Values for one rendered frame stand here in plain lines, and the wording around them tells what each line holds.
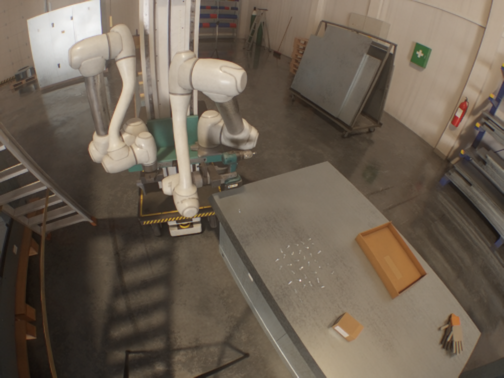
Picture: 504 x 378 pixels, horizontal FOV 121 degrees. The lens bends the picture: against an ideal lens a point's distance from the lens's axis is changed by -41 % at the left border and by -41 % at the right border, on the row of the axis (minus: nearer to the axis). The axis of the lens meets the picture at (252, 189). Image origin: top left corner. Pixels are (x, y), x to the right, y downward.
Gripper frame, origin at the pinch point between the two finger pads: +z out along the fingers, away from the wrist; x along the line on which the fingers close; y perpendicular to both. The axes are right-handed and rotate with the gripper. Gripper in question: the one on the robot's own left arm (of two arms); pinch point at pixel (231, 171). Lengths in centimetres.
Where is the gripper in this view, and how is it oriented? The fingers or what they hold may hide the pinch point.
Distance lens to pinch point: 130.7
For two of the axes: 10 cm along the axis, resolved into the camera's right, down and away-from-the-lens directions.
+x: 4.2, 6.6, -6.2
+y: -1.1, 7.2, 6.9
